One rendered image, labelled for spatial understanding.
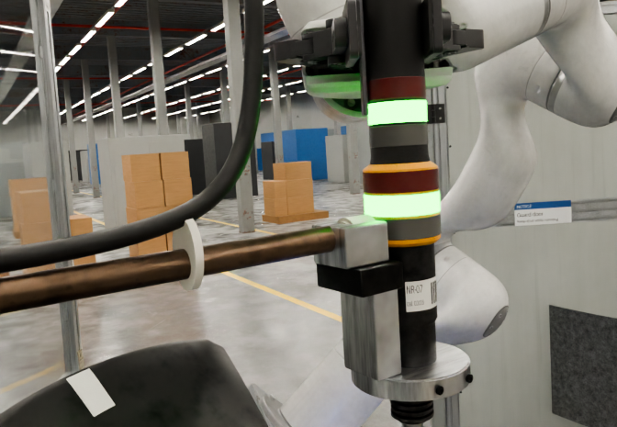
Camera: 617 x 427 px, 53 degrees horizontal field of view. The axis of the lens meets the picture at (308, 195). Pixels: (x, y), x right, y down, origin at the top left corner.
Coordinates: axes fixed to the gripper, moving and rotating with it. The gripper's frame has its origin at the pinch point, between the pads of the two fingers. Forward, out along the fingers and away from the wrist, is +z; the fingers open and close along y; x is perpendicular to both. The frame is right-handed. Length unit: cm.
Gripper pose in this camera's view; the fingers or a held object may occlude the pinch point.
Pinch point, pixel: (389, 31)
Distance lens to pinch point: 36.4
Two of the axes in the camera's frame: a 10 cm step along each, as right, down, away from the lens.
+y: -10.0, 0.6, 0.0
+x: -0.6, -9.9, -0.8
